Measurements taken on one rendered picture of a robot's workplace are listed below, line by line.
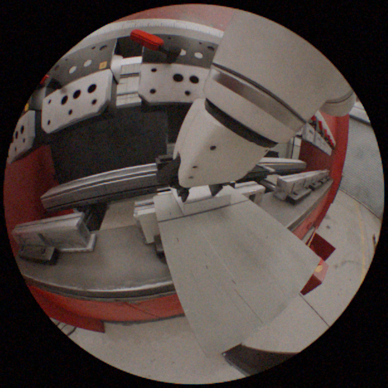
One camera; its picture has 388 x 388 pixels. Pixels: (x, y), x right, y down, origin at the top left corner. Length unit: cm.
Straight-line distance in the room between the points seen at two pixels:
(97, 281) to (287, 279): 34
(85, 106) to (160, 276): 34
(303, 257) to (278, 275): 5
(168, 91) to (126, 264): 35
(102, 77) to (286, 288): 36
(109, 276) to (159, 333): 90
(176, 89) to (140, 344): 134
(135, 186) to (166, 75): 42
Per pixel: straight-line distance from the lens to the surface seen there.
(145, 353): 122
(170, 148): 25
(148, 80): 22
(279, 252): 17
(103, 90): 23
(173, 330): 113
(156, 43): 23
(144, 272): 29
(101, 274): 33
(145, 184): 51
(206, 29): 35
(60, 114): 27
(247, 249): 16
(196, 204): 19
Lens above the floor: 112
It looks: 28 degrees down
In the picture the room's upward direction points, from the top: straight up
